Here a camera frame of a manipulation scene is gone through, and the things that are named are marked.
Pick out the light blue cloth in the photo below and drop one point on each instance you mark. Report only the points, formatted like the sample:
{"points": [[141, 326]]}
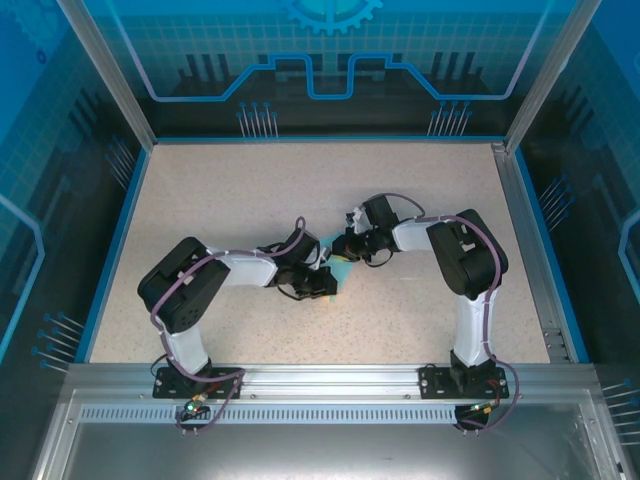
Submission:
{"points": [[345, 272]]}

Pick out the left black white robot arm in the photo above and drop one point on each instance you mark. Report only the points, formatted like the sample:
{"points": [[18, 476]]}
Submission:
{"points": [[185, 290]]}

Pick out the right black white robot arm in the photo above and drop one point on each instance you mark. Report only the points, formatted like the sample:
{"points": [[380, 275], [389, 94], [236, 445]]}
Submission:
{"points": [[465, 260]]}

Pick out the slotted metal strip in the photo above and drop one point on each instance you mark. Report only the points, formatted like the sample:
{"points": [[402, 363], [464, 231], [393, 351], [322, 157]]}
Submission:
{"points": [[325, 414]]}

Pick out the blue printed panel with gear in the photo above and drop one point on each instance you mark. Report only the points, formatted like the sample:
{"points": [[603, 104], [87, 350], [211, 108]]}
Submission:
{"points": [[320, 115]]}

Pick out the grey metal tray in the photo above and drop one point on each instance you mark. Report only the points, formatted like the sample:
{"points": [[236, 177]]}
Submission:
{"points": [[325, 450]]}

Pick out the blue printed side panel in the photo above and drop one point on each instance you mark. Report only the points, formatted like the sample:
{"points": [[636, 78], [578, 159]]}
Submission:
{"points": [[40, 200], [600, 200]]}

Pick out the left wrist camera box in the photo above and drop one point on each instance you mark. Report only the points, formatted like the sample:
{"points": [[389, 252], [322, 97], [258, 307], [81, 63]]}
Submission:
{"points": [[324, 252]]}

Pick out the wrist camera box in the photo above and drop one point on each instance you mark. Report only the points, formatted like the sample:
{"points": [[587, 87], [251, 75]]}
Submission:
{"points": [[356, 220], [324, 252]]}

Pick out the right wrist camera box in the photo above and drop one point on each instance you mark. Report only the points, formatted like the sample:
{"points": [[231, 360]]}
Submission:
{"points": [[356, 220]]}

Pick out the long aluminium mounting rail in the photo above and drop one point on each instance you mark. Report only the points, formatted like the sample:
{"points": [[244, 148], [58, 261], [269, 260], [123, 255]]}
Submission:
{"points": [[325, 380]]}

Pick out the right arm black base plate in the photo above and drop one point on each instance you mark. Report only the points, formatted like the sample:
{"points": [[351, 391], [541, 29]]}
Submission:
{"points": [[432, 382]]}

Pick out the aluminium side rail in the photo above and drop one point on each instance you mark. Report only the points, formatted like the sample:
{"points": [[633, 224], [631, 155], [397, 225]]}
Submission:
{"points": [[517, 200]]}

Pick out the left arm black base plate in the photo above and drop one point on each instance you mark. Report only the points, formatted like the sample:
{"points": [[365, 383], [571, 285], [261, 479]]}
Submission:
{"points": [[167, 390]]}

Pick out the blue table border frame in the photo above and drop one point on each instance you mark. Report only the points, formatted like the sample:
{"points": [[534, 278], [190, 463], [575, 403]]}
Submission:
{"points": [[132, 200]]}

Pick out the aluminium frame post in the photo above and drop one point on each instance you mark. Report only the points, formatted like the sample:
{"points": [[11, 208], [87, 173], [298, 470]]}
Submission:
{"points": [[112, 75], [548, 75]]}

